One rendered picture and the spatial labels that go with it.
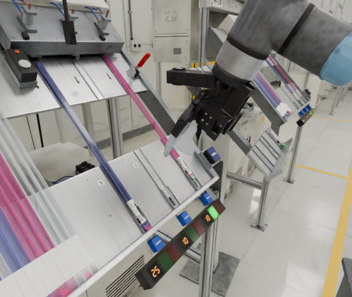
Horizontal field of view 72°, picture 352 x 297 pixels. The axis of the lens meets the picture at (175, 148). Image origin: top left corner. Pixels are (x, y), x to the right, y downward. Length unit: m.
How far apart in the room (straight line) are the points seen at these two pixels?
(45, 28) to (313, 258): 1.64
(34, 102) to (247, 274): 1.27
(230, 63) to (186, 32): 1.28
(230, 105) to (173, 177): 0.32
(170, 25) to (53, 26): 1.09
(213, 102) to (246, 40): 0.12
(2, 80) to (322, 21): 0.64
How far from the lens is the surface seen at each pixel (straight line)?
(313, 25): 0.40
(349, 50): 0.41
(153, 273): 0.59
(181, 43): 1.71
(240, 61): 0.41
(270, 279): 1.50
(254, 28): 0.41
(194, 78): 0.47
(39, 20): 0.79
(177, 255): 0.63
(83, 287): 0.50
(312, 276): 1.60
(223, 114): 0.45
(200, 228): 0.69
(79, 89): 0.73
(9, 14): 0.78
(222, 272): 1.45
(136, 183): 0.62
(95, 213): 0.56
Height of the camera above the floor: 1.11
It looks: 23 degrees down
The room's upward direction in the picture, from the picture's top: straight up
